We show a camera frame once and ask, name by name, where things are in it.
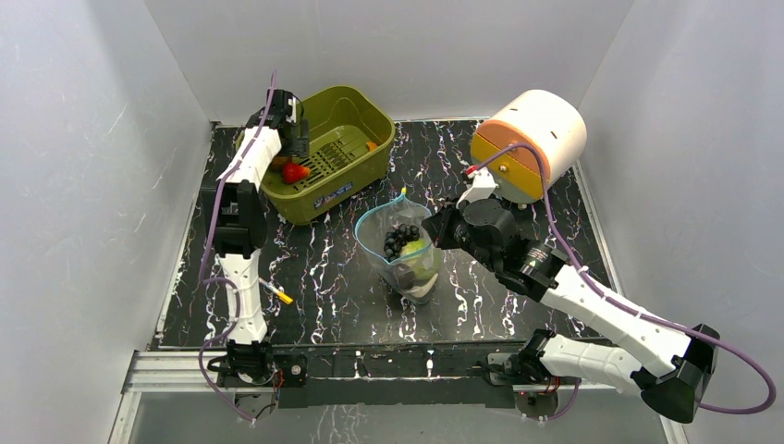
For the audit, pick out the white mushroom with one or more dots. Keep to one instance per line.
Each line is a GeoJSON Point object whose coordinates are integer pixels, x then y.
{"type": "Point", "coordinates": [421, 293]}

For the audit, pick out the red strawberry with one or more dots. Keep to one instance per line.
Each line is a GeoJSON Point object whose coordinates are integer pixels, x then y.
{"type": "Point", "coordinates": [291, 173]}

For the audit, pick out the green cabbage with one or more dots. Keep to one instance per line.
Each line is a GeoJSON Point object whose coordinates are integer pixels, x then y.
{"type": "Point", "coordinates": [420, 257]}

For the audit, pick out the olive green plastic basket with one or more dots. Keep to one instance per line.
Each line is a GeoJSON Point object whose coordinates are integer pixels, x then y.
{"type": "Point", "coordinates": [341, 121]}

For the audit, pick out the orange fruit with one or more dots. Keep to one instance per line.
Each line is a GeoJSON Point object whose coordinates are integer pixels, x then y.
{"type": "Point", "coordinates": [278, 163]}

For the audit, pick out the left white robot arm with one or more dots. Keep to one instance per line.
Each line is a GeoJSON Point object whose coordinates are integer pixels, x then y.
{"type": "Point", "coordinates": [236, 233]}

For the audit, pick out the round drawer cabinet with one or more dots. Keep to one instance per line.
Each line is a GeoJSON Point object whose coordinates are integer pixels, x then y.
{"type": "Point", "coordinates": [549, 124]}

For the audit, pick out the dark purple eggplant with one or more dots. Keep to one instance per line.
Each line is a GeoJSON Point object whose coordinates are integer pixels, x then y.
{"type": "Point", "coordinates": [406, 276]}

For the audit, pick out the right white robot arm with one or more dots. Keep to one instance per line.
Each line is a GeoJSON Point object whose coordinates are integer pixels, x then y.
{"type": "Point", "coordinates": [668, 369]}

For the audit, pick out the black grape bunch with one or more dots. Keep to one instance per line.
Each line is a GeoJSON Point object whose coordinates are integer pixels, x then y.
{"type": "Point", "coordinates": [397, 238]}

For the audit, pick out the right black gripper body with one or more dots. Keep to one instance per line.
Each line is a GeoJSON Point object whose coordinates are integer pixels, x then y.
{"type": "Point", "coordinates": [438, 227]}

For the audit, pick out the clear zip top bag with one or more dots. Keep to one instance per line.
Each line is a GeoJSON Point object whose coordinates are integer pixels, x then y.
{"type": "Point", "coordinates": [371, 228]}

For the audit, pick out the yellow capped marker pen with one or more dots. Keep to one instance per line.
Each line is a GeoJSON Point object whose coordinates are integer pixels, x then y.
{"type": "Point", "coordinates": [281, 295]}

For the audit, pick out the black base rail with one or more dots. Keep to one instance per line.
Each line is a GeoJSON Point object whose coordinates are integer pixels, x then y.
{"type": "Point", "coordinates": [407, 373]}

